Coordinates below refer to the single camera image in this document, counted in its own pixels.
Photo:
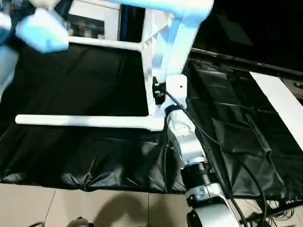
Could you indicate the white plastic table top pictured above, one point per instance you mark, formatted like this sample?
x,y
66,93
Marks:
x,y
180,47

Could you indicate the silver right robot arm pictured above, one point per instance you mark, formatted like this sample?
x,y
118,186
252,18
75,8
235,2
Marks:
x,y
184,142

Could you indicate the blue curtain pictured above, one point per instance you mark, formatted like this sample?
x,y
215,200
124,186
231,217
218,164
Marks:
x,y
123,23

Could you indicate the black table mat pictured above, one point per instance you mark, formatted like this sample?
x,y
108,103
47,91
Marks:
x,y
82,82

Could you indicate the white glass-door cabinet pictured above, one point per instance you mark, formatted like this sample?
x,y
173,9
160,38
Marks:
x,y
94,14

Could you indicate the white flat board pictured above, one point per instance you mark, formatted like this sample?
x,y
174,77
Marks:
x,y
279,101

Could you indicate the brown side table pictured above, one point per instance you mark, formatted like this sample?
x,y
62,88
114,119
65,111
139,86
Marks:
x,y
293,92

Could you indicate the black remote control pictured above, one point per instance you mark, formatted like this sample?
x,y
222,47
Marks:
x,y
297,84

